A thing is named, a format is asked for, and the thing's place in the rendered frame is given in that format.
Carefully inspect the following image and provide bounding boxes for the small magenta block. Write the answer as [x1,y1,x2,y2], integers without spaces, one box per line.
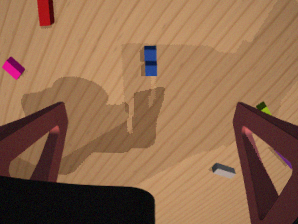
[2,57,25,80]

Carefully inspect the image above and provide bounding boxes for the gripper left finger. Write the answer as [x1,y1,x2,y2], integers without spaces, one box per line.
[0,102,68,182]

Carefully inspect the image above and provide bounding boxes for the small blue block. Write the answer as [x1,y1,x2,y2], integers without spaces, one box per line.
[144,46,157,61]
[145,61,157,76]

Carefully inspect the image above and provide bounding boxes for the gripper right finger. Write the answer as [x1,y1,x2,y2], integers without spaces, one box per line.
[233,102,298,224]

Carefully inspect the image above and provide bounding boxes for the red rod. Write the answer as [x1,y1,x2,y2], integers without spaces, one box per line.
[37,0,55,26]

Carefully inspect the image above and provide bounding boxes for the purple rod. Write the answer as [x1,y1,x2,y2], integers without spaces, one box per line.
[274,150,292,169]

